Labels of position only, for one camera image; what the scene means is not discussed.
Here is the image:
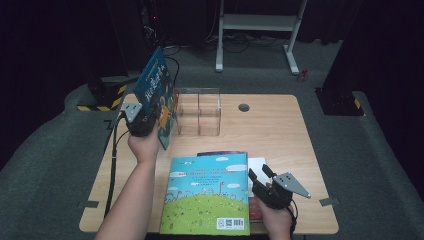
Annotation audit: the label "grey tape piece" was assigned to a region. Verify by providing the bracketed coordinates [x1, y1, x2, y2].
[77, 200, 100, 209]
[319, 197, 341, 207]

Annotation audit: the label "black yellow striped stand base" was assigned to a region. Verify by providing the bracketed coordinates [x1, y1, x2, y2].
[77, 75, 129, 113]

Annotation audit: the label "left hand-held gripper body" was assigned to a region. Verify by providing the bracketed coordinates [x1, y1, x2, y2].
[120, 101, 158, 138]

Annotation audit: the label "dark blue picture book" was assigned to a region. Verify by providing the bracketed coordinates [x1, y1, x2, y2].
[133, 46, 178, 150]

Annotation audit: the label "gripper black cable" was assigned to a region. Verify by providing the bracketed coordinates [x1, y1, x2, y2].
[289, 199, 299, 240]
[103, 111, 131, 219]

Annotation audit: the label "black floor cables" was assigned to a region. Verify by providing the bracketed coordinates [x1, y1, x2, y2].
[159, 44, 181, 89]

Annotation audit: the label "person's right hand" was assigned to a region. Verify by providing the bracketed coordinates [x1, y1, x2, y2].
[255, 197, 295, 240]

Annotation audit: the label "white red book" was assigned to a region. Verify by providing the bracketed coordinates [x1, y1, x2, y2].
[248, 157, 271, 224]

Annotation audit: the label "clear acrylic book rack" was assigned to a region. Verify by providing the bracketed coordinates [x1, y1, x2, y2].
[173, 87, 222, 137]

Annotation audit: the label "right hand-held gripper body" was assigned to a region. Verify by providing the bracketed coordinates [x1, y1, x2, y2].
[252, 172, 312, 210]

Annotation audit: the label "dark equipment rack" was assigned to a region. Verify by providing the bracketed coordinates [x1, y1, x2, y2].
[106, 0, 161, 73]

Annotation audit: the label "white metal stand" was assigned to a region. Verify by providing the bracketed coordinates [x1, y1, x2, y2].
[214, 0, 308, 75]

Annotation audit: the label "person's left hand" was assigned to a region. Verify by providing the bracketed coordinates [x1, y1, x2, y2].
[127, 123, 161, 165]

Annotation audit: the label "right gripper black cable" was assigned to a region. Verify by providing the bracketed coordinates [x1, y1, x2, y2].
[289, 199, 299, 240]

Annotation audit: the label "purple magazine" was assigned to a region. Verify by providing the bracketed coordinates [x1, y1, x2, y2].
[196, 150, 249, 158]

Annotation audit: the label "light blue green picture book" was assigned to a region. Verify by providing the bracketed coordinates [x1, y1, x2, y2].
[159, 153, 251, 236]

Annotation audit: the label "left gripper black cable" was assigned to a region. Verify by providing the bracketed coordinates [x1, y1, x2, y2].
[103, 111, 131, 219]

